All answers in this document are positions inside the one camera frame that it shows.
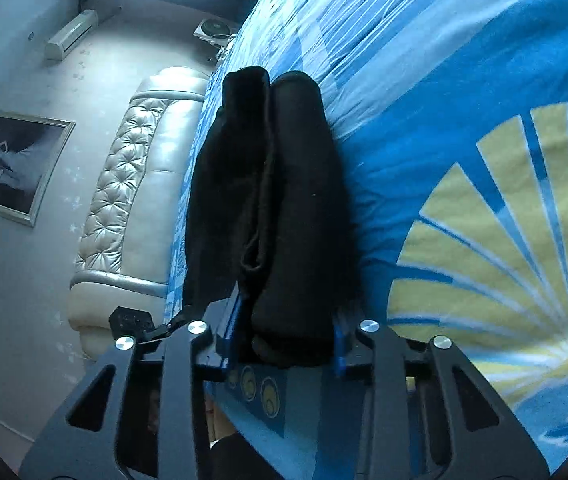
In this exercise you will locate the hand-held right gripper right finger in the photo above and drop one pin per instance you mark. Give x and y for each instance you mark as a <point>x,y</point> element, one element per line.
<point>379,375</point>

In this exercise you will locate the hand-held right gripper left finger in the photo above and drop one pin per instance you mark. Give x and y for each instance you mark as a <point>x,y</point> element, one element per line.
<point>184,375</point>

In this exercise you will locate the black pants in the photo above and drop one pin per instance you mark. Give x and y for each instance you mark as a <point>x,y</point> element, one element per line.
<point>294,185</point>

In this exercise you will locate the small black box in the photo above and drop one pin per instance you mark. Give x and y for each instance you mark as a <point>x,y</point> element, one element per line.
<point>129,321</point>

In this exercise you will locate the person's dark clothing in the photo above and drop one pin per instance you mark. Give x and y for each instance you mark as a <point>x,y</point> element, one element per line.
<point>244,460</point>

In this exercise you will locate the cream tufted headboard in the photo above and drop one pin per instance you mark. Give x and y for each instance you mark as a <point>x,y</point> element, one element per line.
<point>129,200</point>

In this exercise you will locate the blue patterned bed sheet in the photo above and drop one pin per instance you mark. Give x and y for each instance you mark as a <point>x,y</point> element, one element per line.
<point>464,110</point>

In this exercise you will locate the white air conditioner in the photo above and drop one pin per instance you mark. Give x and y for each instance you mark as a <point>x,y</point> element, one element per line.
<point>71,36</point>

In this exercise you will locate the framed wall photo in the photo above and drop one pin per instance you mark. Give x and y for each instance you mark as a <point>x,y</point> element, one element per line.
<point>9,165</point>

